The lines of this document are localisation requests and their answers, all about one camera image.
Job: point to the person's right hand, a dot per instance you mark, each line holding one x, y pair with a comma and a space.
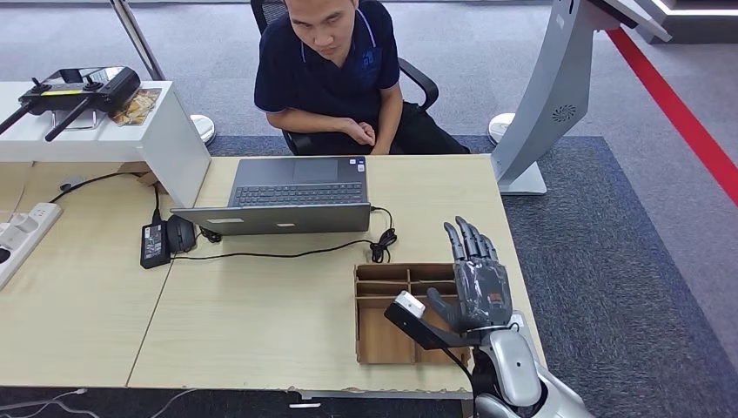
358, 131

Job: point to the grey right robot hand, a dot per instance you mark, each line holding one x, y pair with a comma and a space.
484, 294

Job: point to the person's left forearm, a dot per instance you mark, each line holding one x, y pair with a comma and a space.
389, 118

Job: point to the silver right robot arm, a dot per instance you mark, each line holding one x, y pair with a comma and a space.
516, 369

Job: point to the person's right forearm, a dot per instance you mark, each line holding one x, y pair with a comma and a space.
305, 122

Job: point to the person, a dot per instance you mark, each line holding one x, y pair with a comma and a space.
328, 75

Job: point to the black office chair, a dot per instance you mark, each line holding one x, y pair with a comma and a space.
424, 86

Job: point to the grey laptop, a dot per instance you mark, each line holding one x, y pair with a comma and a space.
288, 219

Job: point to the wooden divided tray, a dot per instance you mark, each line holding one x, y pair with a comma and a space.
375, 340

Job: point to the white round base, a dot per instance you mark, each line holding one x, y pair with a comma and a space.
203, 128
499, 127

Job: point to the white desk shelf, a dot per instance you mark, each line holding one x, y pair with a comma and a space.
173, 156

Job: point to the grey kiosk stand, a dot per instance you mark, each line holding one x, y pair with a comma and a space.
553, 86

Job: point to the black computer mouse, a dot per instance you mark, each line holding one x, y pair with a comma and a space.
181, 233

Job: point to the white desk label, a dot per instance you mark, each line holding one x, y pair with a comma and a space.
304, 405

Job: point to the patterned cards stack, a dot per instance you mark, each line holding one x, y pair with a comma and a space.
135, 109

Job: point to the black laptop charger brick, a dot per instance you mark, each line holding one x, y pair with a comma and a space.
154, 245

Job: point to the metal pole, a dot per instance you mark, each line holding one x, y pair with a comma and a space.
135, 37

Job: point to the black remote controller with antennas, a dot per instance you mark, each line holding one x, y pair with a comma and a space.
109, 89

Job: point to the clear controller stand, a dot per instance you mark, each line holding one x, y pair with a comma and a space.
74, 127

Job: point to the grey plug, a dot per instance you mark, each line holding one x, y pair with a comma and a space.
70, 183

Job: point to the white power strip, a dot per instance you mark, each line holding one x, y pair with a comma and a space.
49, 214

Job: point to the white plug adapter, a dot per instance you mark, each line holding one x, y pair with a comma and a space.
23, 223
11, 237

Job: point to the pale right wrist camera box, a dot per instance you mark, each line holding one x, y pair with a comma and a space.
409, 304

